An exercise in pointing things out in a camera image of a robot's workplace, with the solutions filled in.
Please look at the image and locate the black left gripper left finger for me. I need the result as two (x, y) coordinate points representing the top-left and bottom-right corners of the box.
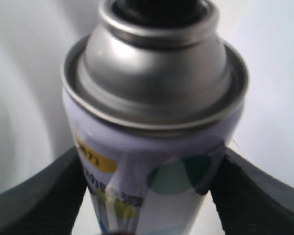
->
(0, 147), (87, 235)

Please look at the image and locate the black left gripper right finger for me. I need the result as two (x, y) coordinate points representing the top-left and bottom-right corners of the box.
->
(198, 146), (294, 235)

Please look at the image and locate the white spray paint can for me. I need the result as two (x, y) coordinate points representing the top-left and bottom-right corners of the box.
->
(61, 0), (248, 235)

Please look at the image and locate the white backdrop cloth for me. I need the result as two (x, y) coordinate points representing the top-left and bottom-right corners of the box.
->
(0, 0), (106, 196)

